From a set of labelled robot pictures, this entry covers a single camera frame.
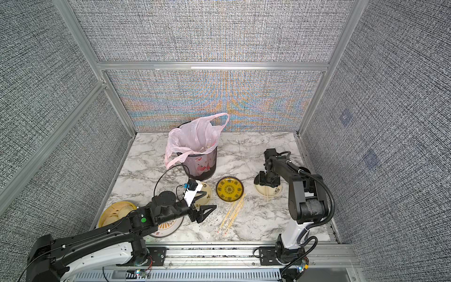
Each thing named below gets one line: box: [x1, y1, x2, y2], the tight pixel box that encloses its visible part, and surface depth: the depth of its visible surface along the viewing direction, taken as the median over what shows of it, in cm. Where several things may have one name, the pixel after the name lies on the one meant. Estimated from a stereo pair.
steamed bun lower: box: [102, 215, 123, 227], surface depth 81 cm
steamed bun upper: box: [118, 205, 135, 221], surface depth 82 cm
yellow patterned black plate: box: [215, 176, 245, 203], surface depth 95 cm
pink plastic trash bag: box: [164, 112, 230, 170], surface depth 87 cm
